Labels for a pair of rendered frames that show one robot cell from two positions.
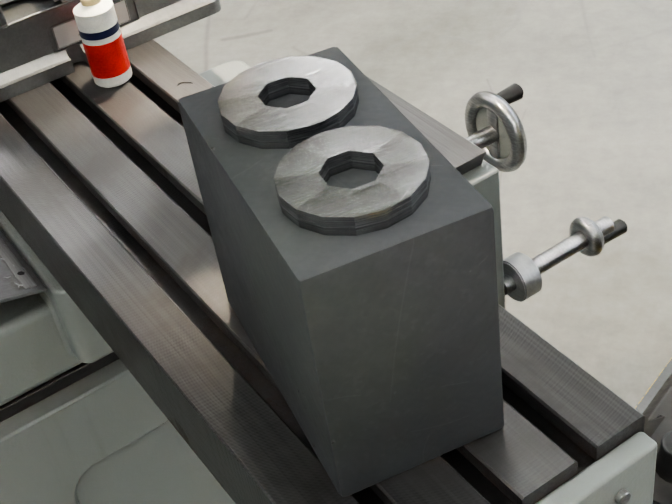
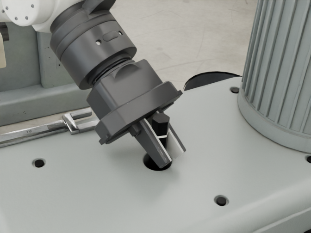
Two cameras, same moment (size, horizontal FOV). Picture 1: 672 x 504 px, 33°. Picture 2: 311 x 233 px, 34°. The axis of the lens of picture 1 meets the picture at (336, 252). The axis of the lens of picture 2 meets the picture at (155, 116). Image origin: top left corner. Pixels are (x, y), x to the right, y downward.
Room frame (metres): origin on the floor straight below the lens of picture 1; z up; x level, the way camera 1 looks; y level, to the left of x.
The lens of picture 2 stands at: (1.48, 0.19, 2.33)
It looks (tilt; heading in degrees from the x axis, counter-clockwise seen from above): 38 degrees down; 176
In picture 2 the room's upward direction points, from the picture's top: 5 degrees clockwise
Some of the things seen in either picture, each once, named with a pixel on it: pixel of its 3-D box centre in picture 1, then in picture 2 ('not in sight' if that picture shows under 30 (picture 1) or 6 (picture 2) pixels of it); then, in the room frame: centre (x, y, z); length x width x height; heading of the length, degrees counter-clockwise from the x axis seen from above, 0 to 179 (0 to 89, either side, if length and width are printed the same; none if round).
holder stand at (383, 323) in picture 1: (338, 253); not in sight; (0.58, 0.00, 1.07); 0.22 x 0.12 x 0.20; 18
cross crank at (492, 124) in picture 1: (475, 142); not in sight; (1.25, -0.21, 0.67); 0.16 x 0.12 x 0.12; 118
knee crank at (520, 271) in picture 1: (564, 250); not in sight; (1.14, -0.30, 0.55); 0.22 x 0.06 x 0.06; 118
